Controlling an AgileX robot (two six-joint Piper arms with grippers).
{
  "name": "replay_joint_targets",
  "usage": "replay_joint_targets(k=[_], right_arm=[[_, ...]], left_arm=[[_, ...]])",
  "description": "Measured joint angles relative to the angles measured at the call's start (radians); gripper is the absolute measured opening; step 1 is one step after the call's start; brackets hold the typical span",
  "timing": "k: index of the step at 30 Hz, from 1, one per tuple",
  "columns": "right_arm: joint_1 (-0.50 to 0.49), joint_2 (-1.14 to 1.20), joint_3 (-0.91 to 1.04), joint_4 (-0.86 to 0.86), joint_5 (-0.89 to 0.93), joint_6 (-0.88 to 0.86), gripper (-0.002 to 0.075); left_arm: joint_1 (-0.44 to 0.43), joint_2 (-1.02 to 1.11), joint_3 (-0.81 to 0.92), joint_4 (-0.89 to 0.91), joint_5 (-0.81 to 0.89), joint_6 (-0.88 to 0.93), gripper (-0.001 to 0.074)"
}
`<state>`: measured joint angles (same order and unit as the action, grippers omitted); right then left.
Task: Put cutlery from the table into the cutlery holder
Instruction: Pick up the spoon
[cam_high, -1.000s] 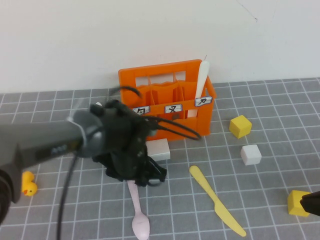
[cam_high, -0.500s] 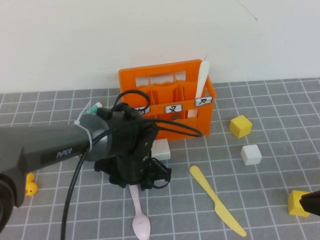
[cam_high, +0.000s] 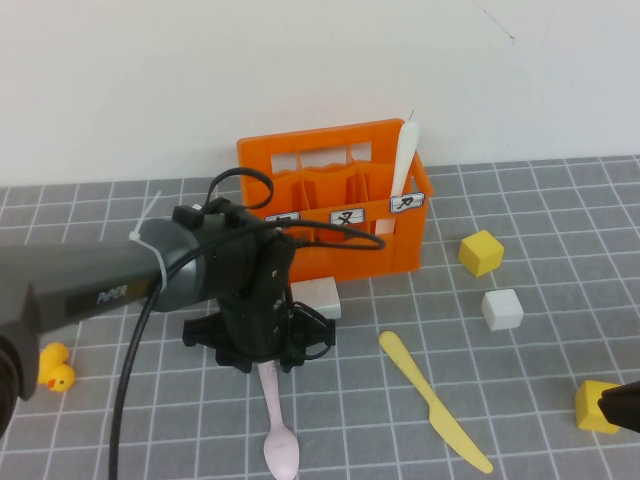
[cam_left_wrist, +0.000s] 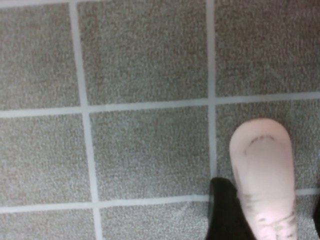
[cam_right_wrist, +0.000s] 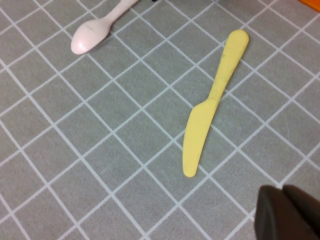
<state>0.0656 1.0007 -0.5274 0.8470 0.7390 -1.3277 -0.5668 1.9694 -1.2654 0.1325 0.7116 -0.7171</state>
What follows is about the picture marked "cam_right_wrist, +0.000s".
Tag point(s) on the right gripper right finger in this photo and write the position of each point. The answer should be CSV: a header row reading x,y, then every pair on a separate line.
x,y
310,212

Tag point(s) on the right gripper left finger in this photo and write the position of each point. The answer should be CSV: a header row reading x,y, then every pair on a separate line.
x,y
275,217

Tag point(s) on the yellow plastic knife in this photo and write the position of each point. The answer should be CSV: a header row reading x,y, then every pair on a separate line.
x,y
200,125

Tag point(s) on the pink plastic spoon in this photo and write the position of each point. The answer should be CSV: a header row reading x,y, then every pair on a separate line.
x,y
90,35

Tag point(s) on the orange plastic cutlery holder crate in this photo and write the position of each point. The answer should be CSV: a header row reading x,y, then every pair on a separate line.
x,y
312,3

